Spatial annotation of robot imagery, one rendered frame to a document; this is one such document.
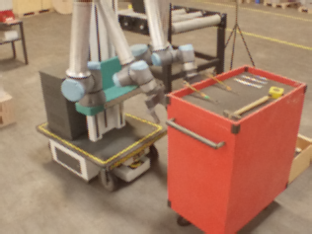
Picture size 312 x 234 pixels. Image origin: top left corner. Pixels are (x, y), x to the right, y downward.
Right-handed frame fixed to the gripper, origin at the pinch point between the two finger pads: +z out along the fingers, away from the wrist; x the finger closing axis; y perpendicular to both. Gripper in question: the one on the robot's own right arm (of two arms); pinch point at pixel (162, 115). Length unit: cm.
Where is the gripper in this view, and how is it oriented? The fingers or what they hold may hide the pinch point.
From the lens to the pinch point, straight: 201.4
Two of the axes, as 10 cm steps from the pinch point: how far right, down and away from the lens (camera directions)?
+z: 4.3, 8.6, 2.9
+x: -5.0, 4.9, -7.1
